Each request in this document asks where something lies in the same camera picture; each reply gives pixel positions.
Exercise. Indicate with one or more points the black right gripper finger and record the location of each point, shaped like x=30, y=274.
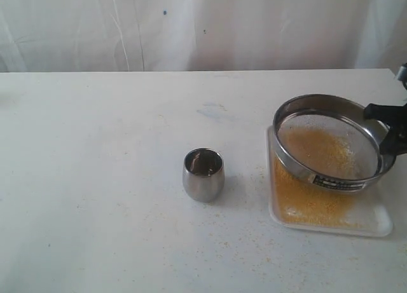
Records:
x=394, y=143
x=392, y=116

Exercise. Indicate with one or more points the round steel sieve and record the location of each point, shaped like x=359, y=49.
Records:
x=330, y=142

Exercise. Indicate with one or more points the stainless steel cup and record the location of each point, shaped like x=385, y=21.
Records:
x=203, y=174

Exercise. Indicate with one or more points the yellow grain pile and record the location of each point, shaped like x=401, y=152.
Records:
x=304, y=203

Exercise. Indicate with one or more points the white plastic tray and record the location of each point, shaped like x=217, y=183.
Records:
x=369, y=216

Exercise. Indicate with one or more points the white backdrop curtain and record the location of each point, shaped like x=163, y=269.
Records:
x=189, y=35

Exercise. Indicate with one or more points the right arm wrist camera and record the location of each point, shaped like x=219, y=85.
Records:
x=402, y=73

